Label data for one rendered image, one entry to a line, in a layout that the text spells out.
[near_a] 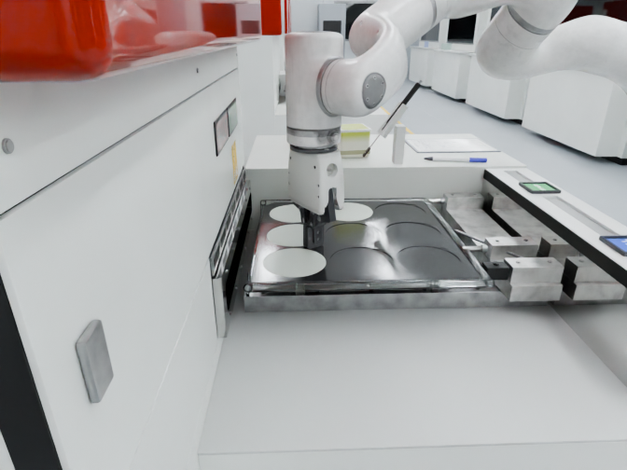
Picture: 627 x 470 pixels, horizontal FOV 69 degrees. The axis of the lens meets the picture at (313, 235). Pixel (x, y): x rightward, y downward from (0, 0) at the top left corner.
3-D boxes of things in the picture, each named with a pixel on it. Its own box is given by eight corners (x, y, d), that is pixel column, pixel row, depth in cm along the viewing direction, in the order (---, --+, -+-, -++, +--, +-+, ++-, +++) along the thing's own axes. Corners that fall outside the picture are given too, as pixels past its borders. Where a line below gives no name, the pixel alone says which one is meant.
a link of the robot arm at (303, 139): (354, 127, 69) (353, 146, 70) (319, 118, 75) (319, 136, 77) (308, 133, 64) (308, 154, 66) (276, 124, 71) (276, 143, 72)
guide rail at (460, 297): (244, 312, 74) (243, 296, 73) (245, 306, 76) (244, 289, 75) (547, 306, 76) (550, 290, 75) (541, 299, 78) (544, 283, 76)
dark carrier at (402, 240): (251, 285, 67) (251, 282, 67) (264, 205, 99) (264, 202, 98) (480, 281, 69) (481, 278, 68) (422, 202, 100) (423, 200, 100)
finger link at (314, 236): (333, 213, 74) (332, 250, 77) (321, 207, 77) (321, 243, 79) (317, 216, 72) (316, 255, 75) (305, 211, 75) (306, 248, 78)
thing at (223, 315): (215, 338, 63) (208, 279, 59) (245, 219, 103) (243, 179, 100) (228, 338, 63) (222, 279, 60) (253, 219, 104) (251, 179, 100)
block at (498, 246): (490, 260, 78) (493, 244, 77) (481, 251, 81) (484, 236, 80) (536, 259, 78) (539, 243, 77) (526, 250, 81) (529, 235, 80)
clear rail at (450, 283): (243, 295, 66) (242, 286, 65) (243, 289, 67) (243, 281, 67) (495, 289, 67) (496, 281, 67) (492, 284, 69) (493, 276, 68)
